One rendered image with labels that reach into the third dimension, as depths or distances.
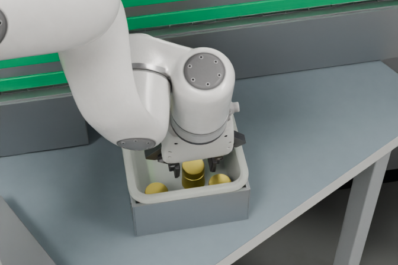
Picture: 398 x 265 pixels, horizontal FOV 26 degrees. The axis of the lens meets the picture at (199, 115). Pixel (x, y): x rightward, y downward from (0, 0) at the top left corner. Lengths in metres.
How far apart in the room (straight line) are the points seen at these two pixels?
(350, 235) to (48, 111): 0.73
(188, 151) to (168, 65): 0.18
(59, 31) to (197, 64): 0.29
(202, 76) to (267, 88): 0.47
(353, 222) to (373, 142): 0.35
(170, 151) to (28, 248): 0.25
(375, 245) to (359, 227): 0.47
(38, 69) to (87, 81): 0.36
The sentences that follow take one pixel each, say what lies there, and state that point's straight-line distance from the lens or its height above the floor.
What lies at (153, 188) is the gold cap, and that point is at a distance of 1.25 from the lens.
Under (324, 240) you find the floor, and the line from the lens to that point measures 2.18.
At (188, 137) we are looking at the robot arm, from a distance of 1.10.
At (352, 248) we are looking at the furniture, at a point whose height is 0.32.
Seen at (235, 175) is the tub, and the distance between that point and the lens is 1.27.
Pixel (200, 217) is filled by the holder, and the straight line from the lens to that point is 1.27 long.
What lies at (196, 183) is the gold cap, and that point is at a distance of 1.29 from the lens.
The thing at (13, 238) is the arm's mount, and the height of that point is 0.79.
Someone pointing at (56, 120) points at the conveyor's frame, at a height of 0.82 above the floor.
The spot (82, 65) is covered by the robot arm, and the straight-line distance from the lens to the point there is 0.92.
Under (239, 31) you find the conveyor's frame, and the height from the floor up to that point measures 0.87.
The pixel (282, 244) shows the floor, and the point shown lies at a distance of 2.16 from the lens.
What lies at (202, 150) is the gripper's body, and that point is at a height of 0.91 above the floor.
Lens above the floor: 1.84
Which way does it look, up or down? 50 degrees down
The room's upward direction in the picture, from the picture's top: straight up
